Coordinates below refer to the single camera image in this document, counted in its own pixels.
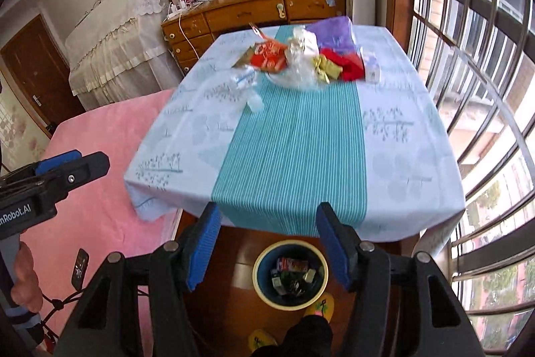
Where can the white power strip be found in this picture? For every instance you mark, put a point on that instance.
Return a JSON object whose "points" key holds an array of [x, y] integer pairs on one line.
{"points": [[177, 9]]}

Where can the person's leg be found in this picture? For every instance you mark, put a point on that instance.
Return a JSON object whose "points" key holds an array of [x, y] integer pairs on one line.
{"points": [[309, 336], [269, 350]]}

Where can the orange and gold snack packet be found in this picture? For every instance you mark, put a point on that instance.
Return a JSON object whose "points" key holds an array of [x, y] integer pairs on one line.
{"points": [[267, 55]]}

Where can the brown wooden door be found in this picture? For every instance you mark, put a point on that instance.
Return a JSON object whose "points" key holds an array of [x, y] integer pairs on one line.
{"points": [[33, 64]]}

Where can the person's left leg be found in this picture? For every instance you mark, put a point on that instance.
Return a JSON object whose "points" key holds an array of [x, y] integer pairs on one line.
{"points": [[269, 350]]}

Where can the cream lace furniture cover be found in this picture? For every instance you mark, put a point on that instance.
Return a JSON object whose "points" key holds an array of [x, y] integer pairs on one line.
{"points": [[113, 39]]}

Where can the clear plastic bottle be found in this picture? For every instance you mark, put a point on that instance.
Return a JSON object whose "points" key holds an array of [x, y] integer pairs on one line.
{"points": [[246, 83]]}

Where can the clear plastic bag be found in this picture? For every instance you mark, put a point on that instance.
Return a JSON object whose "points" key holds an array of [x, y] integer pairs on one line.
{"points": [[299, 72]]}

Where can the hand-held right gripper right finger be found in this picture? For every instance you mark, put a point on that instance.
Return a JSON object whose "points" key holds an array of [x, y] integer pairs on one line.
{"points": [[334, 248]]}

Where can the metal window grille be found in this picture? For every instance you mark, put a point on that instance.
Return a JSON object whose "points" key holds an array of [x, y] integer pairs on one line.
{"points": [[480, 47]]}

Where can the gold wrapper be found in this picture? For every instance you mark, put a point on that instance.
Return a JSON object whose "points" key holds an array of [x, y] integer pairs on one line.
{"points": [[326, 68]]}

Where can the red wrapper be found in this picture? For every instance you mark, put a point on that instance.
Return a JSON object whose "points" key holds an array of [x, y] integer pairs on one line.
{"points": [[347, 64]]}

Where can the person's left hand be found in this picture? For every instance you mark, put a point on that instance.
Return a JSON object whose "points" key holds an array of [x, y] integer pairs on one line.
{"points": [[26, 277]]}

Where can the small light blue box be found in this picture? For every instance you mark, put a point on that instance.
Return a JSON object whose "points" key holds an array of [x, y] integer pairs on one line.
{"points": [[372, 68]]}

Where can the pink strawberry print box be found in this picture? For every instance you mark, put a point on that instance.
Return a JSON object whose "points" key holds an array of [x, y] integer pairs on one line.
{"points": [[292, 265]]}

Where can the light blue patterned tablecloth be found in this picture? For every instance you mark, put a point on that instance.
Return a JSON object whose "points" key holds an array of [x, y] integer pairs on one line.
{"points": [[292, 156]]}

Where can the white drawer safety lock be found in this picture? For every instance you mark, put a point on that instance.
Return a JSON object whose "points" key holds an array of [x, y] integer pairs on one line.
{"points": [[281, 10]]}

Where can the person's right leg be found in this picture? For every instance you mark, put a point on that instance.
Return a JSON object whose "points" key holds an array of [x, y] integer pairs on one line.
{"points": [[309, 336]]}

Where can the white tissue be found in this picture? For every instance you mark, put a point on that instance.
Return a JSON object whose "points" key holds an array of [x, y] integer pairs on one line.
{"points": [[307, 43]]}

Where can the wooden desk with drawers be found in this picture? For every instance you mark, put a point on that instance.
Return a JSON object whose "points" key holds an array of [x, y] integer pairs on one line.
{"points": [[250, 10]]}

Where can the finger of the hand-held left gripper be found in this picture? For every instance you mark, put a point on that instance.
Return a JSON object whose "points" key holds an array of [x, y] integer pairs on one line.
{"points": [[90, 168], [58, 161]]}

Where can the round blue trash bin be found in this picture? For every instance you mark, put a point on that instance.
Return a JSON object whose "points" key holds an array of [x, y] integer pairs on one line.
{"points": [[263, 277]]}

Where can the yellow slipper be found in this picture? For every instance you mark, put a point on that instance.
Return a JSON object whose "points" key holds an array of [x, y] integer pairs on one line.
{"points": [[319, 304], [262, 339]]}

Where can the purple plastic bag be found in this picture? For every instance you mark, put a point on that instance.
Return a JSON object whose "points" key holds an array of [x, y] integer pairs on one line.
{"points": [[334, 33]]}

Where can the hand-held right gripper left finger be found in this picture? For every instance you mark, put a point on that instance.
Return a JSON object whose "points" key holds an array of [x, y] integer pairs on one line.
{"points": [[205, 248]]}

